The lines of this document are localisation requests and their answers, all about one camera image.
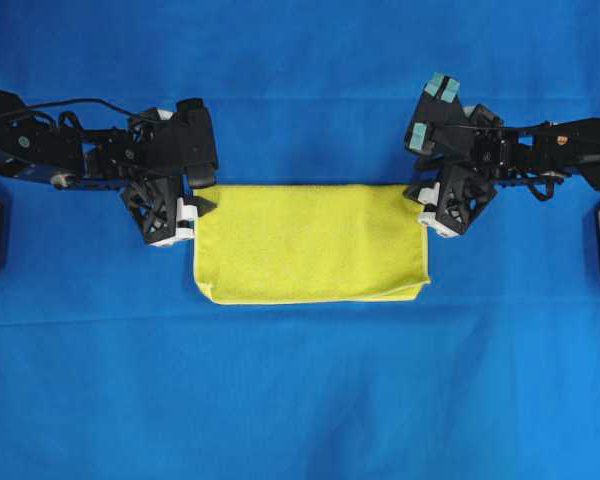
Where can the yellow-green towel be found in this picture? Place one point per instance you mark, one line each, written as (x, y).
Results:
(297, 244)

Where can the blue table cloth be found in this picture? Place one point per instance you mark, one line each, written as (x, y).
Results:
(114, 366)

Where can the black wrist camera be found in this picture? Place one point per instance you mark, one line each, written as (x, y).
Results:
(183, 143)
(439, 124)

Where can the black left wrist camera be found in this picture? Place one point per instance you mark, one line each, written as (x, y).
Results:
(183, 143)

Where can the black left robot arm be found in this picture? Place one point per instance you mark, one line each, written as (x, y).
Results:
(61, 152)

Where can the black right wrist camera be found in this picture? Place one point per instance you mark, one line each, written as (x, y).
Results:
(439, 124)

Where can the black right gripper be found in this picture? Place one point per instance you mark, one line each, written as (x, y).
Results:
(453, 201)

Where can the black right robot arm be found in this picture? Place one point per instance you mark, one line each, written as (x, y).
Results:
(472, 153)

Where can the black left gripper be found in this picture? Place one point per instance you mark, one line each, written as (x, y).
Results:
(161, 212)

